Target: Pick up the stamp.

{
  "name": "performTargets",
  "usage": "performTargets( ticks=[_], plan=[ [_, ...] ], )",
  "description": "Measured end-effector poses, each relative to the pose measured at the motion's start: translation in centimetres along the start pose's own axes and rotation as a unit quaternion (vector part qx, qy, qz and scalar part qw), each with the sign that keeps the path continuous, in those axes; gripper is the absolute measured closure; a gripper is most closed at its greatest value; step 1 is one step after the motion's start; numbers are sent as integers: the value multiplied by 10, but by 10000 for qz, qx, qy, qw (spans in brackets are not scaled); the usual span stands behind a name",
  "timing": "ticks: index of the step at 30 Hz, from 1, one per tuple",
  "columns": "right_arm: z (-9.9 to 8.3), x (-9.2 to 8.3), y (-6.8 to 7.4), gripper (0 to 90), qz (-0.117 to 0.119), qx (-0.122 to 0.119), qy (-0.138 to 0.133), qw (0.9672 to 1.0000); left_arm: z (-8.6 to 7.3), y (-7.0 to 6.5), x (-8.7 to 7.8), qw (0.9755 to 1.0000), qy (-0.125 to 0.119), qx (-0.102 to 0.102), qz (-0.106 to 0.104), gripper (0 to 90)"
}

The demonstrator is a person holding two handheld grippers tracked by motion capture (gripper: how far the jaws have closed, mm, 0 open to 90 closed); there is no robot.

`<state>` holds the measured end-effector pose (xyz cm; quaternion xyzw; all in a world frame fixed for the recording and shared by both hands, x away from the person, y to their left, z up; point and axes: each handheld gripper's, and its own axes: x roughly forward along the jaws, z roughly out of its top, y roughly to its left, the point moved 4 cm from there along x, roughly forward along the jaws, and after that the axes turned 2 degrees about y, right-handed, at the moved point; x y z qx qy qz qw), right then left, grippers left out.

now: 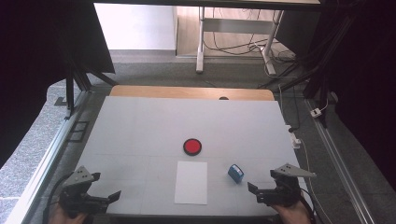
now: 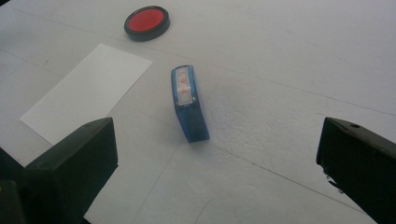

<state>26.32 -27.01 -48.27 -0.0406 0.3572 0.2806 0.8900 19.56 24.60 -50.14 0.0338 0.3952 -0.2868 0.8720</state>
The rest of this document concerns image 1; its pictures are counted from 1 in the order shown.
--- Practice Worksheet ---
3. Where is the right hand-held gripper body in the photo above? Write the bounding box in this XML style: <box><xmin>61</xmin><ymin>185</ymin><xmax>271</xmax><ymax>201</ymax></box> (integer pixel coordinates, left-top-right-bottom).
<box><xmin>256</xmin><ymin>162</ymin><xmax>318</xmax><ymax>208</ymax></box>

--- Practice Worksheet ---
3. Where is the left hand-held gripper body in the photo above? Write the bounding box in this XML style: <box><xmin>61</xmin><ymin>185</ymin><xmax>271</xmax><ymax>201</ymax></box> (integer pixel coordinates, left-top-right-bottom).
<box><xmin>58</xmin><ymin>165</ymin><xmax>109</xmax><ymax>219</ymax></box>

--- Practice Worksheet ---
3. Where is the blue stamp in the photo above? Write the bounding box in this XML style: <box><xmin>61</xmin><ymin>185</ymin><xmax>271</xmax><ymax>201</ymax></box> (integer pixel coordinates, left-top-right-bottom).
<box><xmin>227</xmin><ymin>163</ymin><xmax>246</xmax><ymax>185</ymax></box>

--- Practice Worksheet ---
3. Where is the blue transparent stamp cap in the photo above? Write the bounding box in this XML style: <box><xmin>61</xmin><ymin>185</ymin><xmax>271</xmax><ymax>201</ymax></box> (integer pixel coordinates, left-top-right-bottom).
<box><xmin>227</xmin><ymin>164</ymin><xmax>245</xmax><ymax>185</ymax></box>

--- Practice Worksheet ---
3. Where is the person's left hand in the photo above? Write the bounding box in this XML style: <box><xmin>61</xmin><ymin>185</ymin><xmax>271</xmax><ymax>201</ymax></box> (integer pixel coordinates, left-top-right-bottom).
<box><xmin>49</xmin><ymin>203</ymin><xmax>88</xmax><ymax>224</ymax></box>

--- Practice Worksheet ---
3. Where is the person's right hand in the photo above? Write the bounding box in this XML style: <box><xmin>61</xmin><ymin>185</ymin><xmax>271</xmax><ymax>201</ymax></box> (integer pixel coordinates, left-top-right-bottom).
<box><xmin>270</xmin><ymin>200</ymin><xmax>313</xmax><ymax>224</ymax></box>

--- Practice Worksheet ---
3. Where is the white power strip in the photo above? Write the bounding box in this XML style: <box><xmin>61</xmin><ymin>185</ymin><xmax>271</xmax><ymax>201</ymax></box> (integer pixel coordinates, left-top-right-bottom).
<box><xmin>285</xmin><ymin>124</ymin><xmax>303</xmax><ymax>150</ymax></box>

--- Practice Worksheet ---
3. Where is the white paper sheet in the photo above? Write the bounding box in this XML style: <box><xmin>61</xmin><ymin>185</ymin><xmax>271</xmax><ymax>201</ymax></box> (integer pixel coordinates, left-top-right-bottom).
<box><xmin>174</xmin><ymin>160</ymin><xmax>208</xmax><ymax>206</ymax></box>

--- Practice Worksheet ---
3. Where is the round red ink pad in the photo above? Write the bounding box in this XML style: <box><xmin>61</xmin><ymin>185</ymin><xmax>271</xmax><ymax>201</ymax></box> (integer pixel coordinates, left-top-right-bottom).
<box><xmin>182</xmin><ymin>138</ymin><xmax>203</xmax><ymax>157</ymax></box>

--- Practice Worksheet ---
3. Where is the black metal stand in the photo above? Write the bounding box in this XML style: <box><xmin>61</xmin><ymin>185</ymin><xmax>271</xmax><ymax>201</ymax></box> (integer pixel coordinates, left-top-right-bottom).
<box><xmin>53</xmin><ymin>46</ymin><xmax>119</xmax><ymax>121</ymax></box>

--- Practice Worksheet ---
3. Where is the wooden table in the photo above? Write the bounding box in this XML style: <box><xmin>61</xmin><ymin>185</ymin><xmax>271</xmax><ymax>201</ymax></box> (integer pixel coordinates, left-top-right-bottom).
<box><xmin>108</xmin><ymin>85</ymin><xmax>276</xmax><ymax>102</ymax></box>

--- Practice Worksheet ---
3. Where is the black curtain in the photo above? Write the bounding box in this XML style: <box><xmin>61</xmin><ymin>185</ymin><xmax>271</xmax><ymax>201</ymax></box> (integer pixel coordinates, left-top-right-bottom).
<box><xmin>0</xmin><ymin>0</ymin><xmax>117</xmax><ymax>171</ymax></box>
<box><xmin>275</xmin><ymin>0</ymin><xmax>396</xmax><ymax>192</ymax></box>

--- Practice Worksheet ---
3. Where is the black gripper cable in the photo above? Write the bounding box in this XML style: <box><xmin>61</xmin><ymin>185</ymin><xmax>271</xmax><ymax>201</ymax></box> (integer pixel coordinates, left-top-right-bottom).
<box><xmin>299</xmin><ymin>187</ymin><xmax>317</xmax><ymax>224</ymax></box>
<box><xmin>42</xmin><ymin>172</ymin><xmax>75</xmax><ymax>224</ymax></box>

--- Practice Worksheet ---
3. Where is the thin white cable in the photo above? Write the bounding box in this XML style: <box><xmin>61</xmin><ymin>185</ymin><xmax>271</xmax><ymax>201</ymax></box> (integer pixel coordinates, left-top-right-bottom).
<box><xmin>299</xmin><ymin>139</ymin><xmax>326</xmax><ymax>224</ymax></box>

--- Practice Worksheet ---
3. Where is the aluminium rail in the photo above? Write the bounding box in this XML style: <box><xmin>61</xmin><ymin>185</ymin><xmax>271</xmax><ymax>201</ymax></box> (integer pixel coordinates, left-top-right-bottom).
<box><xmin>5</xmin><ymin>90</ymin><xmax>92</xmax><ymax>224</ymax></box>
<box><xmin>304</xmin><ymin>98</ymin><xmax>376</xmax><ymax>224</ymax></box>

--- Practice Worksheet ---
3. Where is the black cable bundle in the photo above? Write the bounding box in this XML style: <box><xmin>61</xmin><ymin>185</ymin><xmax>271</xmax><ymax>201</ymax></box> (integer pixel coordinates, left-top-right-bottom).
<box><xmin>204</xmin><ymin>8</ymin><xmax>297</xmax><ymax>64</ymax></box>

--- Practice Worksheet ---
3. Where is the white metal desk frame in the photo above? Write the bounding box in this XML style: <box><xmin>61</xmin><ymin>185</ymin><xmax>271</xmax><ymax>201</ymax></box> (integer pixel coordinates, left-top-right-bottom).
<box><xmin>195</xmin><ymin>6</ymin><xmax>285</xmax><ymax>77</ymax></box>

